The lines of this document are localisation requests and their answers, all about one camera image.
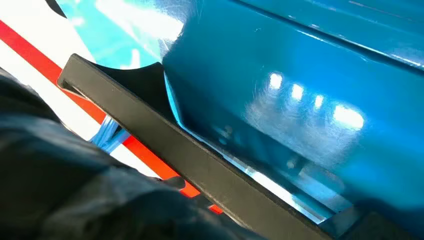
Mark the blue metal shelf rack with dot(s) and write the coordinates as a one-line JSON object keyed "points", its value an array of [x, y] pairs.
{"points": [[298, 66]]}

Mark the white car with red stripe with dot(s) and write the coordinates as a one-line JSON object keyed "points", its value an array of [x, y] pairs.
{"points": [[33, 33]]}

